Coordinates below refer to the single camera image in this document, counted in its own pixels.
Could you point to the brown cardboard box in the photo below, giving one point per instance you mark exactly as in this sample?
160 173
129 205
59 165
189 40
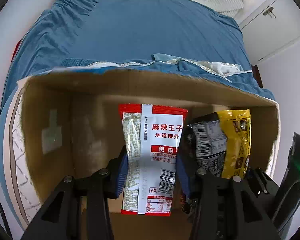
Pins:
71 126

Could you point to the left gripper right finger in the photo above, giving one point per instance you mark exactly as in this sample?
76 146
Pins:
224 208

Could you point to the white door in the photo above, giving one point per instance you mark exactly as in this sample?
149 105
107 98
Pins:
264 36

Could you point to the metal door handle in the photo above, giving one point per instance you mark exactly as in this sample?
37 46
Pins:
269 12

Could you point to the floral white quilt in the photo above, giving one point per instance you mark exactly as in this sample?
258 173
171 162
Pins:
20 188

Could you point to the red white spicy strip packet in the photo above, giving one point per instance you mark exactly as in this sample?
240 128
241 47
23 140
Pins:
152 136

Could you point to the blue bed sheet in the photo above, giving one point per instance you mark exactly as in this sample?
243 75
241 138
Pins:
168 36

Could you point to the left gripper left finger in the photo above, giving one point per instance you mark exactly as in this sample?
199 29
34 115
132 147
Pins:
59 216

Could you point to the black yellow snack bag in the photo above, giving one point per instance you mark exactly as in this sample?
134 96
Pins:
221 142

